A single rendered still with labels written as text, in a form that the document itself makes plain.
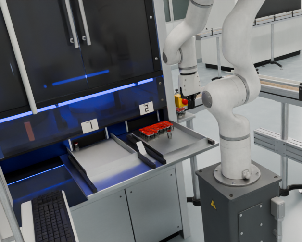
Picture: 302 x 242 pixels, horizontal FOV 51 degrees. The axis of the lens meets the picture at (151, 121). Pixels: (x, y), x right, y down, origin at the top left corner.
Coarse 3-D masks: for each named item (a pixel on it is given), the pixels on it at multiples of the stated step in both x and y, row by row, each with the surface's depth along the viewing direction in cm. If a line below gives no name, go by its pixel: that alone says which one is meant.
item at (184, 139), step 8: (176, 128) 182; (184, 128) 175; (136, 136) 171; (160, 136) 175; (176, 136) 172; (184, 136) 170; (192, 136) 169; (200, 136) 163; (144, 144) 164; (152, 144) 167; (160, 144) 166; (168, 144) 164; (176, 144) 163; (184, 144) 162; (192, 144) 154; (200, 144) 157; (160, 152) 150; (168, 152) 149; (176, 152) 151; (184, 152) 153
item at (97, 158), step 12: (96, 144) 177; (108, 144) 175; (120, 144) 171; (72, 156) 163; (84, 156) 165; (96, 156) 163; (108, 156) 161; (120, 156) 159; (132, 156) 153; (84, 168) 146; (96, 168) 145; (108, 168) 148
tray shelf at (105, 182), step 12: (132, 132) 187; (132, 144) 171; (216, 144) 158; (60, 156) 170; (180, 156) 151; (192, 156) 153; (72, 168) 155; (120, 168) 148; (132, 168) 147; (144, 168) 145; (156, 168) 144; (96, 180) 141; (108, 180) 140; (120, 180) 138; (132, 180) 139; (84, 192) 134
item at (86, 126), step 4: (92, 120) 166; (96, 120) 167; (84, 124) 164; (88, 124) 165; (92, 124) 166; (96, 124) 167; (84, 128) 165; (88, 128) 166; (96, 128) 168; (84, 132) 165
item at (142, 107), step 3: (150, 102) 180; (141, 105) 178; (144, 105) 179; (150, 105) 181; (141, 108) 178; (144, 108) 179; (150, 108) 181; (141, 111) 179; (144, 111) 180; (147, 111) 181; (150, 111) 182; (141, 114) 179
